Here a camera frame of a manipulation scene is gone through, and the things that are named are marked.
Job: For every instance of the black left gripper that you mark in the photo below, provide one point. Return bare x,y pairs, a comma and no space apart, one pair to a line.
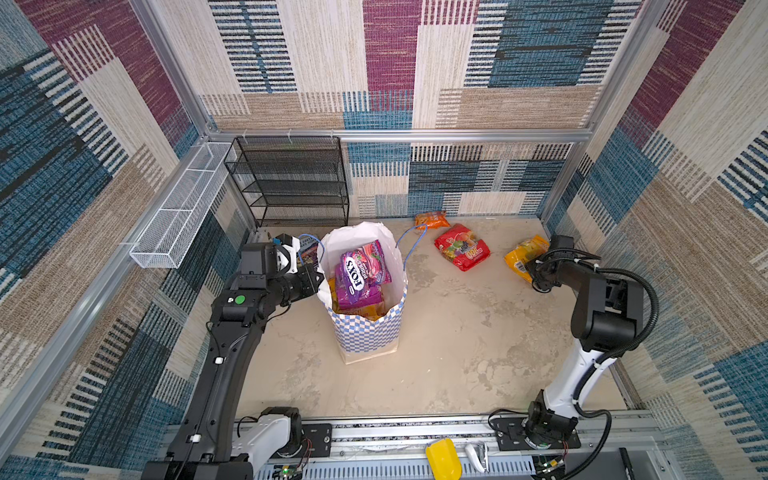
308,286

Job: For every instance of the yellow mango candy bag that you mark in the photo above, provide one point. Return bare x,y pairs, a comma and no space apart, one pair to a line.
525,252
368,304

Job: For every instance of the purple grape candy bag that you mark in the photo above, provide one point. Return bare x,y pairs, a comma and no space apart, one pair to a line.
354,290

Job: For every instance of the yellow plastic scoop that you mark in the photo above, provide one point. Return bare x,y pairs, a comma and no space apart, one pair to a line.
444,460

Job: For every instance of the purple snack packet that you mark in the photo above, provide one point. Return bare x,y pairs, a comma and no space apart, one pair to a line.
371,259

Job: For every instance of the red fruit candy bag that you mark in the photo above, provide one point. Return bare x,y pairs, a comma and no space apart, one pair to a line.
462,247

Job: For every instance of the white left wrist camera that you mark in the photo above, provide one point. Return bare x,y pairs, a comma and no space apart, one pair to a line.
287,251

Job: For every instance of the white wire mesh basket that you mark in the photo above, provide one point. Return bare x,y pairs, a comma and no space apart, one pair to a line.
166,240

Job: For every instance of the blue checkered paper bag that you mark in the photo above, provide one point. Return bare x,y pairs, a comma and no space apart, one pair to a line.
360,339

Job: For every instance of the white plastic clip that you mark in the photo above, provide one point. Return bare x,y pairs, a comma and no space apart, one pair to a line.
477,455

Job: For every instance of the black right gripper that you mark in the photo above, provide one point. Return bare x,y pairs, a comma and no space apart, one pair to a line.
530,266

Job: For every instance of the small orange chip packet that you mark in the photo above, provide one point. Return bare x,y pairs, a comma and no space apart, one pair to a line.
431,220

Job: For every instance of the black wire shelf rack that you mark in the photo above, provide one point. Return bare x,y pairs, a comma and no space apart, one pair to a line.
291,181

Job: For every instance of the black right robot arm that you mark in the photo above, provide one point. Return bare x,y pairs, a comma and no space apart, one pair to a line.
615,311

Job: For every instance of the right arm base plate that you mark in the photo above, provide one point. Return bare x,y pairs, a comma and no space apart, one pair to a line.
515,433

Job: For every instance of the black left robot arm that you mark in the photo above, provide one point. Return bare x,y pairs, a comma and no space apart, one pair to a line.
270,279

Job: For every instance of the blue magazine booklet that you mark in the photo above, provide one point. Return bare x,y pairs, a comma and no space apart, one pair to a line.
310,249

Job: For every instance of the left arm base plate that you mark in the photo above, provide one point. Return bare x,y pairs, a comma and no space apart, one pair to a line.
315,443

